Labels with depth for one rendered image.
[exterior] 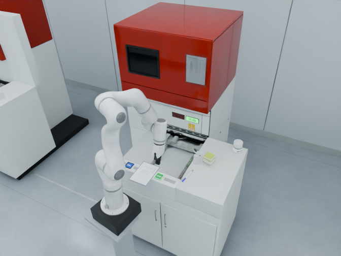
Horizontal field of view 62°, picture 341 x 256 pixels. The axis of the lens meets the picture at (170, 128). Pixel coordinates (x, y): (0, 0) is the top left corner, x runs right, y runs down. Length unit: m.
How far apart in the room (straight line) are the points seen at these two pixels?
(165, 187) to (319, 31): 2.29
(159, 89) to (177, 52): 0.39
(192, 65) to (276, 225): 1.84
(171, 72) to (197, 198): 0.94
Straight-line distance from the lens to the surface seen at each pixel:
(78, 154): 3.91
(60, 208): 3.36
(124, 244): 2.31
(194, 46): 2.04
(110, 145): 1.62
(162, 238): 2.65
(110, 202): 1.95
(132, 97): 1.55
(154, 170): 2.15
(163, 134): 1.85
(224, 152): 2.31
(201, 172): 2.13
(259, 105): 3.89
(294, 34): 3.47
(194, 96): 2.22
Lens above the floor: 2.49
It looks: 37 degrees down
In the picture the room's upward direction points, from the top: 1 degrees counter-clockwise
